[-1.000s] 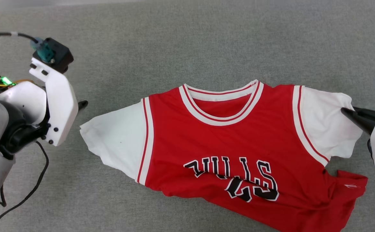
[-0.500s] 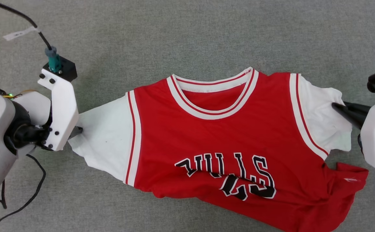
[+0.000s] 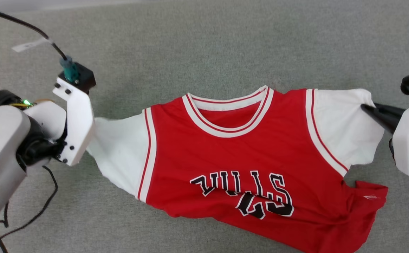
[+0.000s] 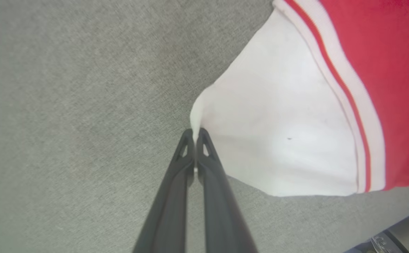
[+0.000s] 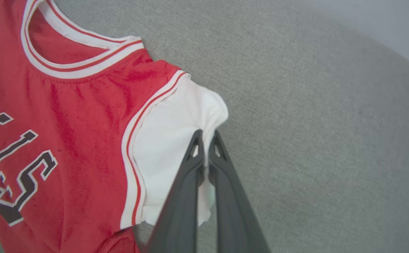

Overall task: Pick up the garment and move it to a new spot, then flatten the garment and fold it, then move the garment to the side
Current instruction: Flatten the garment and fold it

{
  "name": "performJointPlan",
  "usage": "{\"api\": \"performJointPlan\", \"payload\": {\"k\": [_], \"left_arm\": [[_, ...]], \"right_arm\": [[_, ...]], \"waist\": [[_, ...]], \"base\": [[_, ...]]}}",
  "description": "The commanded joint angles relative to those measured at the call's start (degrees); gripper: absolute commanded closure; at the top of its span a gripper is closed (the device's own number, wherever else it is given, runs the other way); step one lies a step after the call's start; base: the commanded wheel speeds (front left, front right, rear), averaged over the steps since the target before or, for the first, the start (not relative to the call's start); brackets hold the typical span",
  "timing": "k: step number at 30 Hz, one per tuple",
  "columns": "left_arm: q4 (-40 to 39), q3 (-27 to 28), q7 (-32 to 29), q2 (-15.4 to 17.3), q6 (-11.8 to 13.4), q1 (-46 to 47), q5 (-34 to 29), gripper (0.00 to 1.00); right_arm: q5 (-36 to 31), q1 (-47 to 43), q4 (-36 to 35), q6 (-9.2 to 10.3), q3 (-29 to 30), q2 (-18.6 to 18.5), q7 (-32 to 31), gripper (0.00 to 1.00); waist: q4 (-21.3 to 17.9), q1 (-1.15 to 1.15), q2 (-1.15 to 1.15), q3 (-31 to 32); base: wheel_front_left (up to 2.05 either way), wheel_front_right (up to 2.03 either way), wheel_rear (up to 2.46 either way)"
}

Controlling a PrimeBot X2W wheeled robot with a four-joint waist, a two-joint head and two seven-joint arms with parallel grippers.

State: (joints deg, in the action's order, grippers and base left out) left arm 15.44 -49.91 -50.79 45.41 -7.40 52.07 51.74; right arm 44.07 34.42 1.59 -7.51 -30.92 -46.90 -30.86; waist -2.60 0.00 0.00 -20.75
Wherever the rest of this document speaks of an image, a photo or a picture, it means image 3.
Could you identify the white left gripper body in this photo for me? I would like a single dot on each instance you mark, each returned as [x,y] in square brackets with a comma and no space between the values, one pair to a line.
[79,123]

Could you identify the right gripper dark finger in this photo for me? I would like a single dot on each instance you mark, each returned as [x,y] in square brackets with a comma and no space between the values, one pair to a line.
[387,110]
[390,123]

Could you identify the red white basketball jersey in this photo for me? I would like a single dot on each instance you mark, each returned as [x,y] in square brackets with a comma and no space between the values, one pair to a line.
[243,154]

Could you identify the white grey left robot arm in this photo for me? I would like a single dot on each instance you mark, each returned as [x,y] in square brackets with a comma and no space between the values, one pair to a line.
[0,151]

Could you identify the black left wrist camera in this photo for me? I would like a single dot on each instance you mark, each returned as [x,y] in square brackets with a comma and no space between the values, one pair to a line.
[85,77]

